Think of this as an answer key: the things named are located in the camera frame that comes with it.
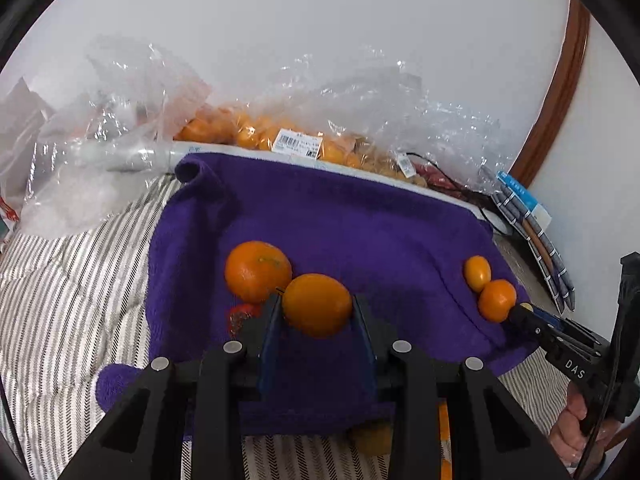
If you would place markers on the dark red packet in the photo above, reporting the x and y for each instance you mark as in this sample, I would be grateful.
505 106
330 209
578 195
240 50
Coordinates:
437 176

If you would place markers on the small brownish-green fruit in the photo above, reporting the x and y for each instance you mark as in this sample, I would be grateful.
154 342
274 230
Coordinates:
371 438

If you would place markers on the bag of oranges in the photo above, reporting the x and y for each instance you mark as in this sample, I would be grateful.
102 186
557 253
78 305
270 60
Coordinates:
240 130

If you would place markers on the bag of brown fruits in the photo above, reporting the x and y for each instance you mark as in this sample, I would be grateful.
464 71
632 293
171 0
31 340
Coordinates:
395 165

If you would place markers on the striped bed sheet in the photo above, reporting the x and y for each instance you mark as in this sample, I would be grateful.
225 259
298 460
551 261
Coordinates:
75 300

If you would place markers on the large orange mandarin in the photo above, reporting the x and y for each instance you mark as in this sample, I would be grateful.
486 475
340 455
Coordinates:
257 270

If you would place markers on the grey checked folded blanket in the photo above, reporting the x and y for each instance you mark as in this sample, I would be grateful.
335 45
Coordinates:
542 250

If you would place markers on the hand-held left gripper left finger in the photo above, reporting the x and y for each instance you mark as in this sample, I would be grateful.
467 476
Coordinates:
270 342

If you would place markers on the clear plastic bag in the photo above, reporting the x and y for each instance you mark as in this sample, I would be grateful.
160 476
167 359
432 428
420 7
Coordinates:
125 125
350 95
460 145

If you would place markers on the white plastic bag red print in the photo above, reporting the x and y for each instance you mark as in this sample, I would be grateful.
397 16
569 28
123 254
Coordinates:
20 145

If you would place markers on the brown wooden door frame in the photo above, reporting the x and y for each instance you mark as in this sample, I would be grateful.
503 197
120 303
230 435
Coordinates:
555 90

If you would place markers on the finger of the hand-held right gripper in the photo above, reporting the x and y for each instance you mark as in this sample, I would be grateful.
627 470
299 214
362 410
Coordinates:
550 319
532 327

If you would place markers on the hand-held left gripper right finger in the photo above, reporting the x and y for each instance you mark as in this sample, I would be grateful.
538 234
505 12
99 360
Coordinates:
365 342

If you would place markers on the purple towel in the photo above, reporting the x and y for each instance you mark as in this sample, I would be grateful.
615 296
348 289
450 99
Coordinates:
350 230

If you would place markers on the small oval yellow-orange citrus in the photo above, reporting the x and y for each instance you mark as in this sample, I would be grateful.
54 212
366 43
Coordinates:
476 272

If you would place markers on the small red fruit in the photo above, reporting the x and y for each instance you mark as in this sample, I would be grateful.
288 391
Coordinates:
242 317

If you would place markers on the person's right hand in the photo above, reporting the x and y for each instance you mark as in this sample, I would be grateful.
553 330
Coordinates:
570 435

